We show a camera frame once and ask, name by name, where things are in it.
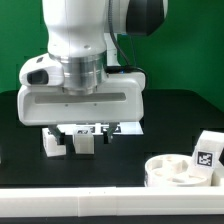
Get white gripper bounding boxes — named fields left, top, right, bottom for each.
left=17, top=72, right=145, bottom=145

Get white round stool seat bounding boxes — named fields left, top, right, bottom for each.
left=144, top=154, right=211, bottom=187

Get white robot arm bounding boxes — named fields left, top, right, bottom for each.
left=17, top=0, right=168, bottom=138

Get white marker sheet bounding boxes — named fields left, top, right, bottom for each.
left=58, top=122, right=143, bottom=135

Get white L-shaped wall fixture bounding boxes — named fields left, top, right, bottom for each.
left=0, top=166, right=224, bottom=218

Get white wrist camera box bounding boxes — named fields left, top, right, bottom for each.
left=19, top=54, right=64, bottom=87

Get black cables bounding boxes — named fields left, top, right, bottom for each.
left=105, top=0, right=148, bottom=89

